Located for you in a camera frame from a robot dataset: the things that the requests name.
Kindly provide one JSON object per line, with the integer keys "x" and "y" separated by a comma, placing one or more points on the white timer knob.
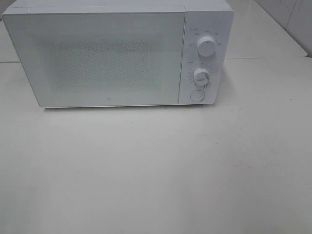
{"x": 201, "y": 76}

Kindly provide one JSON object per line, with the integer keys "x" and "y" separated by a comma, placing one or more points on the white upper power knob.
{"x": 206, "y": 46}

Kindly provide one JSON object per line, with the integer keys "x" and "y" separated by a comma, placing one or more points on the white microwave oven body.
{"x": 202, "y": 18}

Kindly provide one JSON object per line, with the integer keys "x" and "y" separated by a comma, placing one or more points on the round door release button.
{"x": 197, "y": 95}

